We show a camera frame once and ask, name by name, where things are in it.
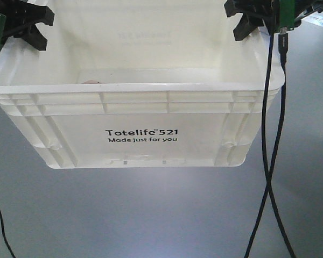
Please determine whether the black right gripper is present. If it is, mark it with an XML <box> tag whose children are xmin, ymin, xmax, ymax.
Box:
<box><xmin>224</xmin><ymin>0</ymin><xmax>323</xmax><ymax>41</ymax></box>

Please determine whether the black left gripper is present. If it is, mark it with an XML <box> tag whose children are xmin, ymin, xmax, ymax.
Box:
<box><xmin>0</xmin><ymin>0</ymin><xmax>55</xmax><ymax>51</ymax></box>

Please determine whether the pink plush toy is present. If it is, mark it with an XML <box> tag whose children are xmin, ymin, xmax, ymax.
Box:
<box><xmin>83</xmin><ymin>80</ymin><xmax>102</xmax><ymax>84</ymax></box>

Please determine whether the white plastic tote box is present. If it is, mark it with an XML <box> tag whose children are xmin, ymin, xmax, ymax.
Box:
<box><xmin>0</xmin><ymin>1</ymin><xmax>285</xmax><ymax>169</ymax></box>

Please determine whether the green right circuit board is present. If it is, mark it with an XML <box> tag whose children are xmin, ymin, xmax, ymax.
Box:
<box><xmin>278</xmin><ymin>0</ymin><xmax>295</xmax><ymax>31</ymax></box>

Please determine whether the black right usb cable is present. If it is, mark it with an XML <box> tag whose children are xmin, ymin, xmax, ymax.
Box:
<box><xmin>265</xmin><ymin>26</ymin><xmax>297</xmax><ymax>258</ymax></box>

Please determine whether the black left cable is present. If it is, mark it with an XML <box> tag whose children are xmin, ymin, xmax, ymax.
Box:
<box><xmin>0</xmin><ymin>191</ymin><xmax>16</xmax><ymax>258</ymax></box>

